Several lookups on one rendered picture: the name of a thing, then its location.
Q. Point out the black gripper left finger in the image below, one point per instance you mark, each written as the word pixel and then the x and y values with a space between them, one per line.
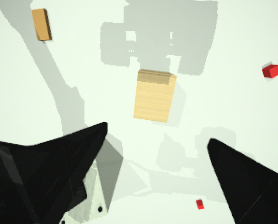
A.
pixel 48 175

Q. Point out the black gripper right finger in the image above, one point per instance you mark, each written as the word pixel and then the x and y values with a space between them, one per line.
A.
pixel 250 188

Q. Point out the small red block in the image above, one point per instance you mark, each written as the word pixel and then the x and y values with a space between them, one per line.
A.
pixel 199 204
pixel 270 71

